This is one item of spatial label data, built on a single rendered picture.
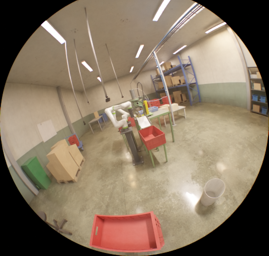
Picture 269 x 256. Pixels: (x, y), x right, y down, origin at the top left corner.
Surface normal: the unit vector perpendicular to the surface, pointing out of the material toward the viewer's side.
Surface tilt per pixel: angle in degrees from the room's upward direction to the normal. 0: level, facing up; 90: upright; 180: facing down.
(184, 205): 0
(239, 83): 90
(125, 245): 0
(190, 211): 0
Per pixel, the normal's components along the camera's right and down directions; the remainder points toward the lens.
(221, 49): -0.94, 0.32
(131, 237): -0.29, -0.92
